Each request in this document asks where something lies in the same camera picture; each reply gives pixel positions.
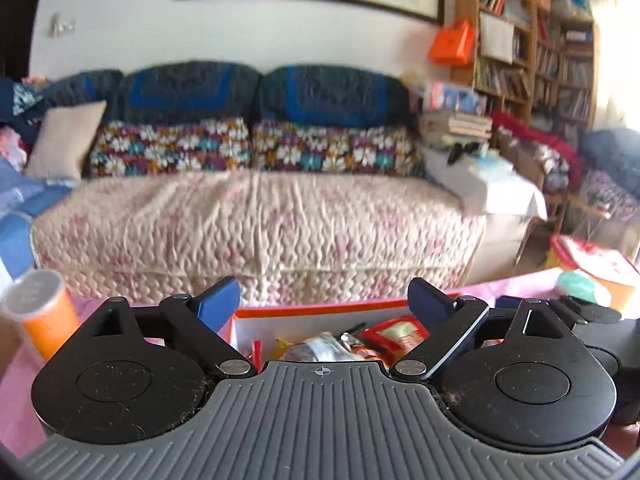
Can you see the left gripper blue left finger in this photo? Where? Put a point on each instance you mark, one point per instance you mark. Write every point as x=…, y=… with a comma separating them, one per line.
x=194, y=323

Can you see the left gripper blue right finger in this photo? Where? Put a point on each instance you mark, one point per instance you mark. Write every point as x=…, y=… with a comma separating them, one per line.
x=451, y=324

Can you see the red biscuit bag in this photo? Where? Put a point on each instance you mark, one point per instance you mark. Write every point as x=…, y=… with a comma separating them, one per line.
x=394, y=338

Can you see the silver orange chip bag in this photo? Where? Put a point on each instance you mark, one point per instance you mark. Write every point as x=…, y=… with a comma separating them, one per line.
x=323, y=348

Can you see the orange cardboard box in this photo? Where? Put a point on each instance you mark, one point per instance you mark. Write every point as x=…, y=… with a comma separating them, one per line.
x=349, y=339

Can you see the teal tissue pack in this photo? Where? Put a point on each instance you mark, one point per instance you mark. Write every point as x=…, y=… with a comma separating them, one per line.
x=583, y=286

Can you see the quilted beige sofa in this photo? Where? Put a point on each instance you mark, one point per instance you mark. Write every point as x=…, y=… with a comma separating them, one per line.
x=286, y=238

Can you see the white bag on sofa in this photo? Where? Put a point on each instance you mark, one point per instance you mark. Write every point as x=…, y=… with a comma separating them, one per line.
x=485, y=190

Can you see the orange white canister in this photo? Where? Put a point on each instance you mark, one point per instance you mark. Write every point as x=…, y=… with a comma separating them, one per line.
x=40, y=304

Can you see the left floral cushion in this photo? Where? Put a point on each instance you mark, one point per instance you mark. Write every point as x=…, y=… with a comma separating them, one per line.
x=133, y=150

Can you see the floral cushion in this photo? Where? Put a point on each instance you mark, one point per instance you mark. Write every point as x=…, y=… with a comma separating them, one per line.
x=133, y=150
x=285, y=146

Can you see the right floral cushion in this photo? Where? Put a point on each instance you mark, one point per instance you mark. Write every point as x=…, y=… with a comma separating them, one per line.
x=285, y=146

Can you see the stack of books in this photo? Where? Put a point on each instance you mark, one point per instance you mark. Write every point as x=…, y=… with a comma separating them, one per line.
x=453, y=116

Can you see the red blanket on chair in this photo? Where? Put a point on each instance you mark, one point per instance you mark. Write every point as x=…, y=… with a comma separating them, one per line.
x=523, y=132

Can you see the pink tablecloth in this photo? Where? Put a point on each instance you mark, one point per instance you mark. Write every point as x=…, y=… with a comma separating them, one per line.
x=20, y=428

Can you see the blue striped bedding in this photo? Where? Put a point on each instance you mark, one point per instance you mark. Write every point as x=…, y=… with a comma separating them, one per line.
x=23, y=200

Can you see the beige pillow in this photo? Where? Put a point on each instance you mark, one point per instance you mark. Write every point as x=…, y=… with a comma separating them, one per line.
x=64, y=141

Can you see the wooden bookshelf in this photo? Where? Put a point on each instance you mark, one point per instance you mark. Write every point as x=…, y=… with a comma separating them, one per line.
x=537, y=62

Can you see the orange hanging bag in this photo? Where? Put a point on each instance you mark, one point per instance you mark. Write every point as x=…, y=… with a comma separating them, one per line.
x=453, y=45

